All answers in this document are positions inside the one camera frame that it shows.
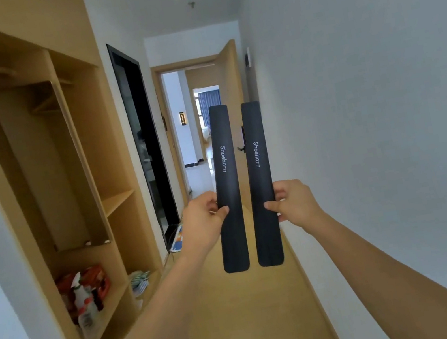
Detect wooden door frame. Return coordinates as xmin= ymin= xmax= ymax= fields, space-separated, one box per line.
xmin=150 ymin=54 xmax=244 ymax=209

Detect black framed glass door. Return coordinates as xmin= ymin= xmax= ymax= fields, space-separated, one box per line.
xmin=106 ymin=37 xmax=185 ymax=253

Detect person's right hand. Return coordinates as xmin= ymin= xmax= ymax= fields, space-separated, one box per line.
xmin=260 ymin=174 xmax=330 ymax=244

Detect wooden door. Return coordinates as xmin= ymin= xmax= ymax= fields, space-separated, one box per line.
xmin=211 ymin=39 xmax=265 ymax=212

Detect person's right forearm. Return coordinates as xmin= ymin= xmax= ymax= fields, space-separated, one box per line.
xmin=305 ymin=192 xmax=447 ymax=339

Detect wooden clothes hanger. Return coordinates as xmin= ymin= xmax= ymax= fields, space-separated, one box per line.
xmin=28 ymin=92 xmax=63 ymax=118

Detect blue floor mat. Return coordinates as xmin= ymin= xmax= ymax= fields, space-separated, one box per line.
xmin=166 ymin=224 xmax=188 ymax=254

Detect striped folded cloths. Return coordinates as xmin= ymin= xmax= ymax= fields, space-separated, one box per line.
xmin=127 ymin=268 xmax=156 ymax=298

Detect distant blue curtain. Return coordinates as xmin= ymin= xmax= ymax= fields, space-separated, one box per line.
xmin=197 ymin=89 xmax=226 ymax=128

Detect black door handle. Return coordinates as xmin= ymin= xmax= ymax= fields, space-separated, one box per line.
xmin=233 ymin=125 xmax=249 ymax=155

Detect red box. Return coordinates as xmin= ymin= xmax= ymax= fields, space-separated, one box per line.
xmin=54 ymin=264 xmax=114 ymax=307

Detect person's left hand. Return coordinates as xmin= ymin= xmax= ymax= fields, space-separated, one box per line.
xmin=170 ymin=188 xmax=237 ymax=261

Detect small dark bottle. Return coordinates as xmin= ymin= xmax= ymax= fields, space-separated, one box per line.
xmin=90 ymin=285 xmax=106 ymax=313

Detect long black shoe spoon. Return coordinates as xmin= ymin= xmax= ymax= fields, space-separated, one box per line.
xmin=195 ymin=103 xmax=257 ymax=276
xmin=231 ymin=100 xmax=288 ymax=269

